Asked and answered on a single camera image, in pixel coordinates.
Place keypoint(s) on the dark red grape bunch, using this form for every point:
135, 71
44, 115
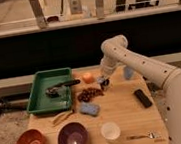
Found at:
88, 94

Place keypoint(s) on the yellow wooden tongs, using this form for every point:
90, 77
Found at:
61, 117

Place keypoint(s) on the orange round fruit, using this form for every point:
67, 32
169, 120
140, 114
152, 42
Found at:
88, 78

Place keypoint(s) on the green plastic tray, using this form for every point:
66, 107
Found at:
39, 102

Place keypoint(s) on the black rectangular block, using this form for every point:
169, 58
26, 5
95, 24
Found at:
141, 96

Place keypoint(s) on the white cup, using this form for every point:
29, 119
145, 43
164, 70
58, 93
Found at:
110, 132

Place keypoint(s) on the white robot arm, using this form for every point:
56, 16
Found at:
166, 76

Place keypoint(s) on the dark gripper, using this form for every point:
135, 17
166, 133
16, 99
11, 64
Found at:
104, 83

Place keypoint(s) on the blue folded towel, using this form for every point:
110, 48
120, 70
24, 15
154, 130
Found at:
89, 108

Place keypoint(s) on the purple bowl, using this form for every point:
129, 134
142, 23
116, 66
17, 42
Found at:
73, 133

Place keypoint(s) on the black handled metal scoop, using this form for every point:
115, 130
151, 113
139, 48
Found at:
54, 91

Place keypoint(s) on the metal spoon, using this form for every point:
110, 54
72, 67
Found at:
149, 135

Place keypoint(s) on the light blue small cup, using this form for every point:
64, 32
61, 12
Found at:
128, 72

